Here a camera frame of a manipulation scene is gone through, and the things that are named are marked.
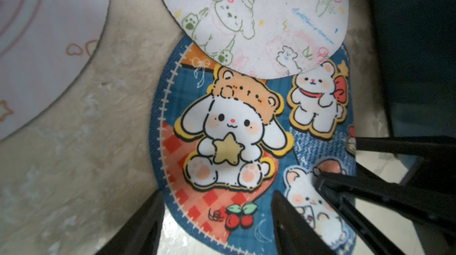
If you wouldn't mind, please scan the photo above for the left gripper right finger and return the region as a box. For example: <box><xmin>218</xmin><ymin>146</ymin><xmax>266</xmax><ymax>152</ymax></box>
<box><xmin>271</xmin><ymin>190</ymin><xmax>335</xmax><ymax>255</ymax></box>

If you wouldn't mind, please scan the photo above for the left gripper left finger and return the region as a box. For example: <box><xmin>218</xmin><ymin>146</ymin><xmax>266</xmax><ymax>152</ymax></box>
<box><xmin>96</xmin><ymin>190</ymin><xmax>165</xmax><ymax>255</ymax></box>

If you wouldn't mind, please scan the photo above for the white butterfly coaster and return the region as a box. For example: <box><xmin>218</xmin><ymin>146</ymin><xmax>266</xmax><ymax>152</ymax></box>
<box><xmin>162</xmin><ymin>0</ymin><xmax>349</xmax><ymax>79</ymax></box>

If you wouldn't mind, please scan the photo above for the pink kitty coaster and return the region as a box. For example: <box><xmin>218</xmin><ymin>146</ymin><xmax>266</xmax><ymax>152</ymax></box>
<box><xmin>1</xmin><ymin>0</ymin><xmax>109</xmax><ymax>138</ymax></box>

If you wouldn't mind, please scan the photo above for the dark blue cartoon coaster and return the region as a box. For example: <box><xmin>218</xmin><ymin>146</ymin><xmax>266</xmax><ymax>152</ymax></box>
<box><xmin>149</xmin><ymin>37</ymin><xmax>356</xmax><ymax>255</ymax></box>

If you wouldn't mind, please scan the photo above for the teal plastic storage box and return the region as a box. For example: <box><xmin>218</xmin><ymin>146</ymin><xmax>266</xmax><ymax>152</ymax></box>
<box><xmin>369</xmin><ymin>0</ymin><xmax>456</xmax><ymax>137</ymax></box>

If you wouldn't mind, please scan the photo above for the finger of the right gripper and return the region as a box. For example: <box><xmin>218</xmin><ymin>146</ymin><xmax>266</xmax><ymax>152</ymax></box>
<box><xmin>356</xmin><ymin>136</ymin><xmax>456</xmax><ymax>158</ymax></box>
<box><xmin>314</xmin><ymin>172</ymin><xmax>456</xmax><ymax>255</ymax></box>

